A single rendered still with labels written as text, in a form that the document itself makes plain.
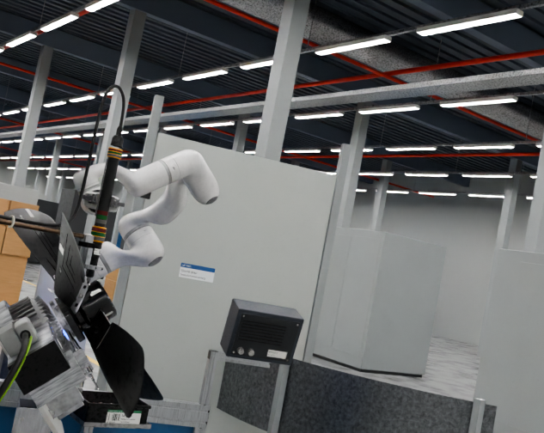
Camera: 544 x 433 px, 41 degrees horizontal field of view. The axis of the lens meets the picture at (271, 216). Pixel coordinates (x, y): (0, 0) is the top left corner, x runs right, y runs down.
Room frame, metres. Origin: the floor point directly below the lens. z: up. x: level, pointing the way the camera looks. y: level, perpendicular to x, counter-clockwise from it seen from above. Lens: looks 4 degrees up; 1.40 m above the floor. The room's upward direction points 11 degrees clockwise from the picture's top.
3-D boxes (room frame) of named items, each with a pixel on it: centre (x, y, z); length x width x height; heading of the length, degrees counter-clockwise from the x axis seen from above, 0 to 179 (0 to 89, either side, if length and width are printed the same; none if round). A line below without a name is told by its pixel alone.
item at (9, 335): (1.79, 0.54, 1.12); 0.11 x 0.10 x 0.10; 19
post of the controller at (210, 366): (2.70, 0.11, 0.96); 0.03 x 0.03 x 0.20; 19
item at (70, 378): (1.84, 0.45, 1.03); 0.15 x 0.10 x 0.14; 109
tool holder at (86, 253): (2.18, 0.50, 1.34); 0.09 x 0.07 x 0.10; 144
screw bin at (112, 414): (2.43, 0.40, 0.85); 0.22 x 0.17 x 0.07; 124
